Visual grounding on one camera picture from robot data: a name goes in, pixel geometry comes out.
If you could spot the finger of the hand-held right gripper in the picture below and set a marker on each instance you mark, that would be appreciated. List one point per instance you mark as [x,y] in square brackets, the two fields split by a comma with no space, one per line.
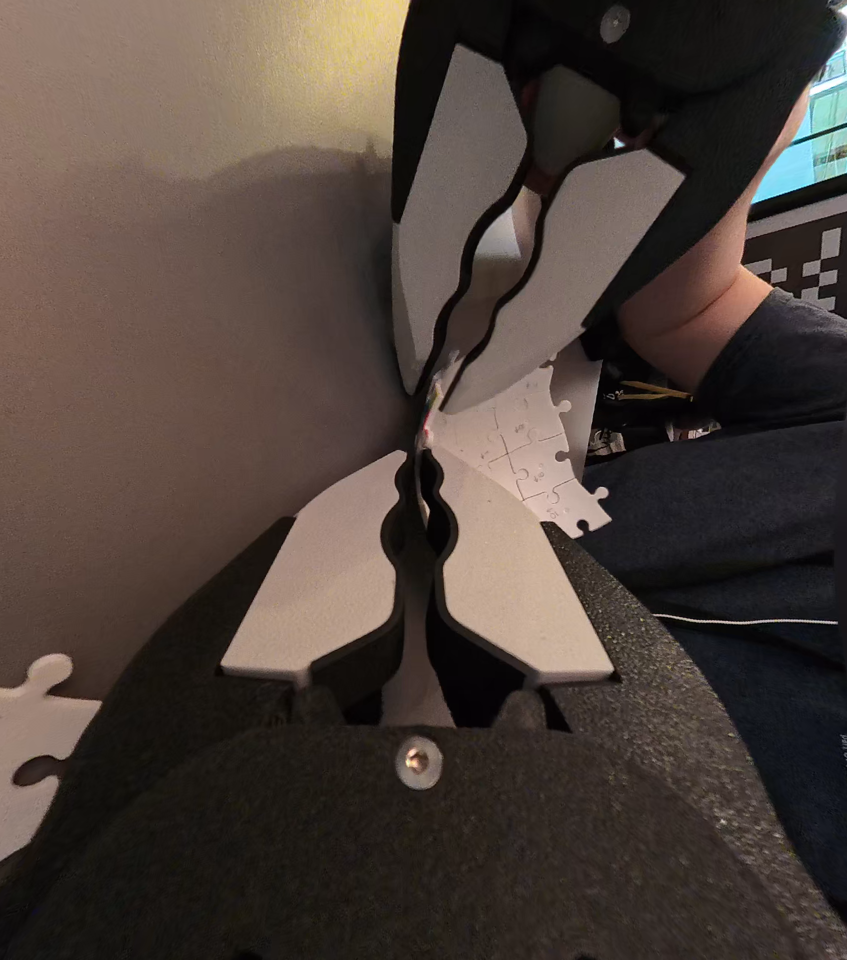
[461,180]
[589,255]

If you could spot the assembled white puzzle section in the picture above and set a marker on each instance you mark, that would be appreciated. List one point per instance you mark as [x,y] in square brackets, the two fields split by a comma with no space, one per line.
[521,435]

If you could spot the white puzzle piece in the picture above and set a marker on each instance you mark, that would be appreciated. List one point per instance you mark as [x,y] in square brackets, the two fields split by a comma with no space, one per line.
[430,423]

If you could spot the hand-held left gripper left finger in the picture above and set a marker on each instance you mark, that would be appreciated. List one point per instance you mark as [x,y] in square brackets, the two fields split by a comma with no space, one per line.
[319,600]

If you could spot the person's right forearm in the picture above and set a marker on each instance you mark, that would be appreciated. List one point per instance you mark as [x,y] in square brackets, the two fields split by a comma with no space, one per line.
[694,315]

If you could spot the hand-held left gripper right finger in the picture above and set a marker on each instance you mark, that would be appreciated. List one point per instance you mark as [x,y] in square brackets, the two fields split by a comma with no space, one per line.
[521,600]

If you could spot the black white marker sign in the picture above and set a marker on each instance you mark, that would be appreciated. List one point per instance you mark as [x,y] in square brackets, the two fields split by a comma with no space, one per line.
[814,255]

